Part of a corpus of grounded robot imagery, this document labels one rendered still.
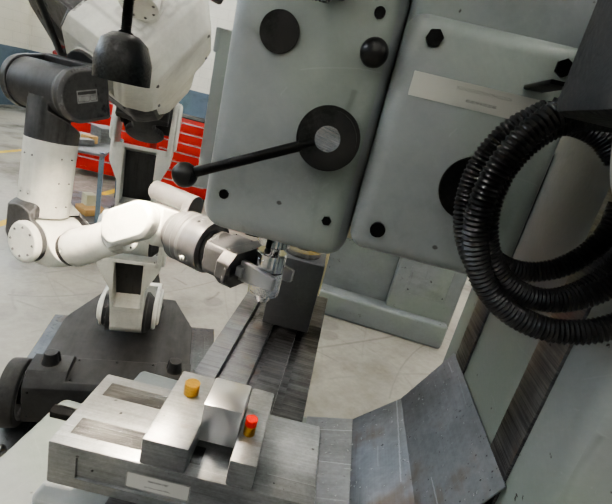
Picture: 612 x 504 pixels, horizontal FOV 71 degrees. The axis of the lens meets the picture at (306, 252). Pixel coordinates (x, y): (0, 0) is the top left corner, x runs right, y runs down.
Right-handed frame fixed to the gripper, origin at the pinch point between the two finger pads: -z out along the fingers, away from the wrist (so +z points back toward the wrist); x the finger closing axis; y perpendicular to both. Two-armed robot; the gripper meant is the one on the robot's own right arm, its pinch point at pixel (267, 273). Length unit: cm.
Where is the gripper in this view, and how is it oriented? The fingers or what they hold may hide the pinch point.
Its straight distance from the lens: 66.7
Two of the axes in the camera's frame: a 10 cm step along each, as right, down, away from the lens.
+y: -2.4, 9.2, 3.2
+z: -8.5, -3.5, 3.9
